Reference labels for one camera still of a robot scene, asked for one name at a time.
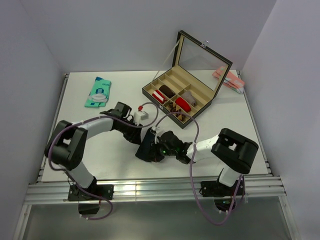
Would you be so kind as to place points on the grey rolled sock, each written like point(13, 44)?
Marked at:
point(187, 96)

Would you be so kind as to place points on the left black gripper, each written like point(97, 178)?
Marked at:
point(134, 137)

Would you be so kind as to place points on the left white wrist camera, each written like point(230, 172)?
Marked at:
point(140, 116)

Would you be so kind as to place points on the brown argyle rolled sock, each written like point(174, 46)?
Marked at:
point(176, 110)

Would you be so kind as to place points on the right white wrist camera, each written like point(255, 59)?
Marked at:
point(157, 131)

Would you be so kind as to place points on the black compartment storage box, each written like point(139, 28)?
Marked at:
point(193, 63)

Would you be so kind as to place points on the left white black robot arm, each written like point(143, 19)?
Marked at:
point(66, 146)

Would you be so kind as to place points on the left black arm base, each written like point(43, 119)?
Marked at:
point(90, 200)

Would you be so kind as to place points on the red white striped rolled sock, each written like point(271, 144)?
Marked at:
point(159, 96)

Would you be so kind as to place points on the mint green sock pair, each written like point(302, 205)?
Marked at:
point(99, 93)

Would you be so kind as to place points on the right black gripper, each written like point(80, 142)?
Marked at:
point(159, 141)

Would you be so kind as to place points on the pink sock pair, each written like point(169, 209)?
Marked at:
point(231, 81)

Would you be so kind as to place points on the navy patterned sock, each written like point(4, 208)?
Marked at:
point(148, 150)

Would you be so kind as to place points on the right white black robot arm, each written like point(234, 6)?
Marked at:
point(236, 151)

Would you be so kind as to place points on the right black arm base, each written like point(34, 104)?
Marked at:
point(222, 194)

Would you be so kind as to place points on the aluminium frame rail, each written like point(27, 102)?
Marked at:
point(170, 189)

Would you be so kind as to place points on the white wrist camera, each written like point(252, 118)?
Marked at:
point(157, 131)
point(140, 116)

